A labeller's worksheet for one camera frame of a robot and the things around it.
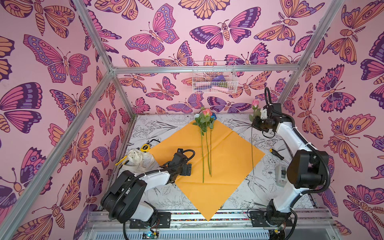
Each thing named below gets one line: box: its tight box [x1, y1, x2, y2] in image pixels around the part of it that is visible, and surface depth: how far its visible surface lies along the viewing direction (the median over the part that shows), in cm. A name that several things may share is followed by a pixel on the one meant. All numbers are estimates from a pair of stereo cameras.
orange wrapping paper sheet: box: [148, 120, 266, 221], surface depth 97 cm
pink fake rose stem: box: [202, 108, 213, 175], surface depth 112 cm
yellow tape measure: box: [140, 143, 151, 153], surface depth 101 cm
